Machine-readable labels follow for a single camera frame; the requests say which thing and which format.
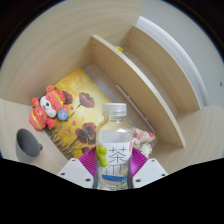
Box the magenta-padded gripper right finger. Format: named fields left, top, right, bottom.
left=128, top=147, right=169, bottom=190

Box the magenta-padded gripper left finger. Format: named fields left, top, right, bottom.
left=57, top=147, right=101, bottom=190

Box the clear plastic drink bottle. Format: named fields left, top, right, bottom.
left=95, top=102, right=135, bottom=191

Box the pink and white flower bouquet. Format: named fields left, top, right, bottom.
left=132, top=127, right=157, bottom=159

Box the grey textured cup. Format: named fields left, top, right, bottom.
left=15, top=128, right=45, bottom=164

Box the yellow flower painting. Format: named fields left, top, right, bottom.
left=44, top=67, right=116, bottom=161

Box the red plush toy figure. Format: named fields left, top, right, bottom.
left=28, top=84, right=71, bottom=132

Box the light wooden shelf unit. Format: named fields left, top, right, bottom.
left=90, top=15, right=210, bottom=149

